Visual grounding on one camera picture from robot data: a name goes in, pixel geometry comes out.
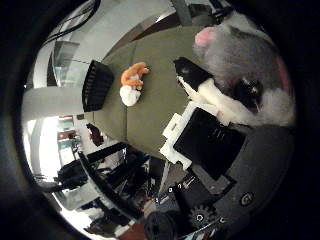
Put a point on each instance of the grey white pink plush bunny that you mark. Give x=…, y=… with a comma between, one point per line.
x=233, y=53

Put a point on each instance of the orange white plush fox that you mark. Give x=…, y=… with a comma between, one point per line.
x=131, y=78

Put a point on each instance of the olive green table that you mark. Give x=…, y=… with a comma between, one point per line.
x=156, y=100

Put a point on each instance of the black equipment rack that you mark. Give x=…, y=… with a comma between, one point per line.
x=126, y=173

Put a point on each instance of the black plastic basket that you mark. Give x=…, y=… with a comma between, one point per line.
x=96, y=85

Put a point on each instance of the grey metal post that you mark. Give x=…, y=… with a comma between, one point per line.
x=182, y=13

